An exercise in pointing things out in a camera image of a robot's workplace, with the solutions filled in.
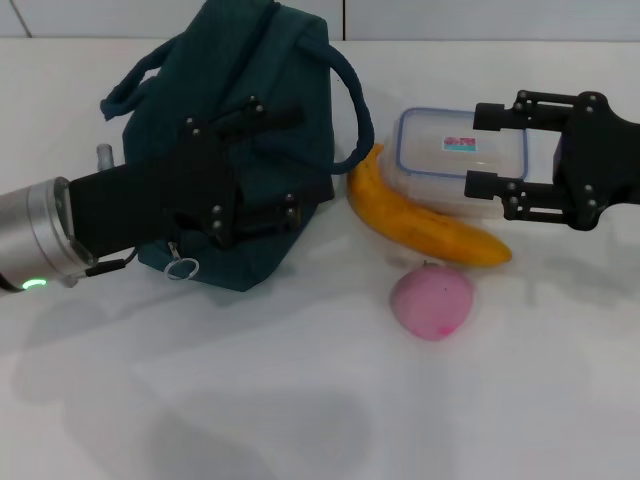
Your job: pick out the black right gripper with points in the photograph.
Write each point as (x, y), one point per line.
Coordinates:
(600, 160)

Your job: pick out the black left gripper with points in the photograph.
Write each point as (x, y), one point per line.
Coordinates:
(150, 200)

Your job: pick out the clear food container blue seal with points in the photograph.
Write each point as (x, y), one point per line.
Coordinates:
(440, 165)

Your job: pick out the dark teal insulated lunch bag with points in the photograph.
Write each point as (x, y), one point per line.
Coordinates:
(280, 65)

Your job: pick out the yellow banana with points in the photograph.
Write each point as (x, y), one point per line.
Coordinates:
(400, 220)

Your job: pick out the pink peach toy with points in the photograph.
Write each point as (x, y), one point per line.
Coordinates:
(430, 300)

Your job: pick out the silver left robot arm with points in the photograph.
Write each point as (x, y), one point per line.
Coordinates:
(35, 225)

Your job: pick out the silver left gripper connector stub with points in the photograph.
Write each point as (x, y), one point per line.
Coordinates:
(105, 156)

